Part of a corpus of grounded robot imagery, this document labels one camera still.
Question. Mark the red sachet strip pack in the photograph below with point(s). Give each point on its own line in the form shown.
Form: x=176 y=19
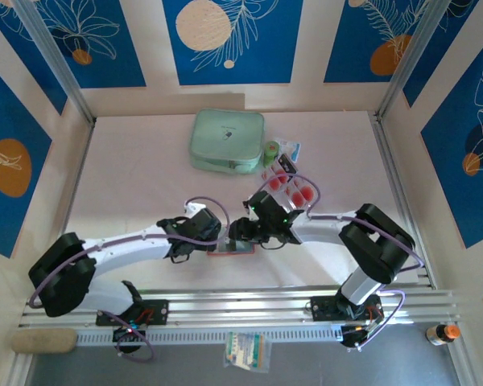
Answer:
x=290 y=187

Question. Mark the mint green zip pouch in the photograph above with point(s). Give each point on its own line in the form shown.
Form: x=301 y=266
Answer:
x=225 y=136

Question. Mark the black controller board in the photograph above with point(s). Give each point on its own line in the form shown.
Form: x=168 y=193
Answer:
x=129 y=333
x=354 y=337

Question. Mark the white card with red circles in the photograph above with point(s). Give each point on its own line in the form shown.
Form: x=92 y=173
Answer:
x=274 y=183
x=302 y=195

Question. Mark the aluminium corner post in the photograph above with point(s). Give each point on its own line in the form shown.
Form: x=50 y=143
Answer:
x=58 y=60
x=413 y=60

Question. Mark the brown bottle with orange cap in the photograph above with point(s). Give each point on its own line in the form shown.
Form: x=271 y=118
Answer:
x=438 y=335

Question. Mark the clear bag of plasters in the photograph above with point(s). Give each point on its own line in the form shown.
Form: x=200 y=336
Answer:
x=245 y=350

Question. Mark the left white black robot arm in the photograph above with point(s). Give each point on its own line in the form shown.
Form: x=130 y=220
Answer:
x=133 y=249

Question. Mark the orange card holder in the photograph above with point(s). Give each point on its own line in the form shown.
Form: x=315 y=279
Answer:
x=225 y=251

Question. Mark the beige foam block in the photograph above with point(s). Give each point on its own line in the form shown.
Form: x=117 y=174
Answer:
x=44 y=341

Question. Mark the aluminium side rail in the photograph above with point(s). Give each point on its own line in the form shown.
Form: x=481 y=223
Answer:
x=78 y=177
x=382 y=140

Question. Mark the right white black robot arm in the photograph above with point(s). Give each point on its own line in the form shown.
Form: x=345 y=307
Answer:
x=326 y=229

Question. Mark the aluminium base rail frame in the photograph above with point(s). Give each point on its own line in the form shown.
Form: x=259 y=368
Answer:
x=241 y=305

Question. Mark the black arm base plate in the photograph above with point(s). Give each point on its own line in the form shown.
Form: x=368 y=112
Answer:
x=159 y=311
x=320 y=309

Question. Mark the green tape roll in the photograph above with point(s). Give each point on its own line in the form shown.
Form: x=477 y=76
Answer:
x=271 y=153

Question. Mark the white blue paper packet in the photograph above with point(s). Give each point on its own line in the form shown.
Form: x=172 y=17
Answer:
x=290 y=148

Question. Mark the black vip card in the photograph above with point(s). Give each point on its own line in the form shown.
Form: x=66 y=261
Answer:
x=287 y=164

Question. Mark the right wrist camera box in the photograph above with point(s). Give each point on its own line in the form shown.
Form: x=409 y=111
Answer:
x=265 y=204

